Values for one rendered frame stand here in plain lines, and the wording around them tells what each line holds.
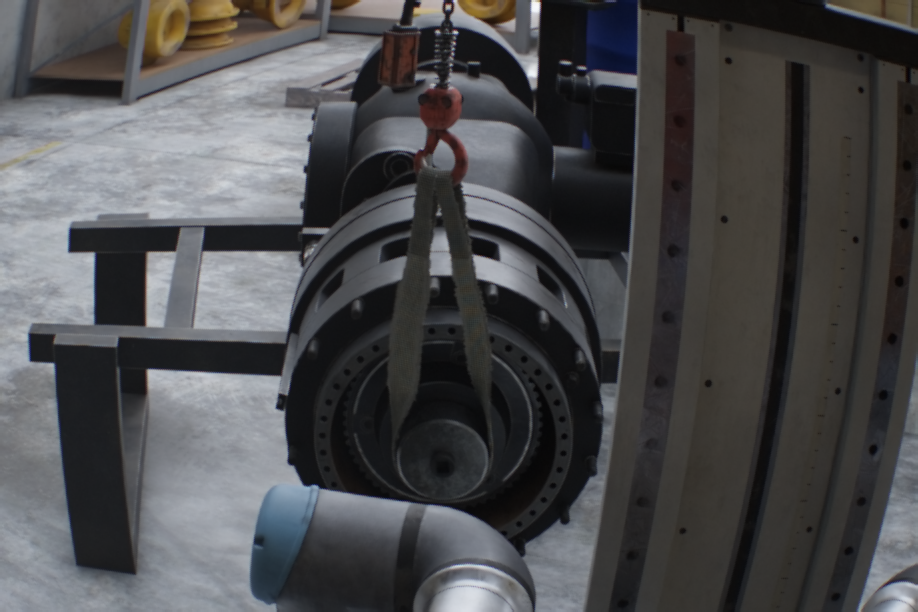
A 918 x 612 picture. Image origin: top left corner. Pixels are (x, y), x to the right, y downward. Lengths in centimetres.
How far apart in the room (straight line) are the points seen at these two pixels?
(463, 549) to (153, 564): 278
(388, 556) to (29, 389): 389
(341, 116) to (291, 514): 278
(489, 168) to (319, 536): 234
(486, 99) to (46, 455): 168
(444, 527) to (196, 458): 338
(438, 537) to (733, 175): 47
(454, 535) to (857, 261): 52
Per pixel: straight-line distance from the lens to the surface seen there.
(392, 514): 136
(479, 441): 268
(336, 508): 136
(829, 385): 165
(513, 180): 363
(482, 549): 132
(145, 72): 983
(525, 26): 1119
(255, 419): 500
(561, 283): 299
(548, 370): 271
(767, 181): 158
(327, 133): 405
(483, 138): 385
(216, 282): 620
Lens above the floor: 193
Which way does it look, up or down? 19 degrees down
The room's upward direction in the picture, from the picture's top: 4 degrees clockwise
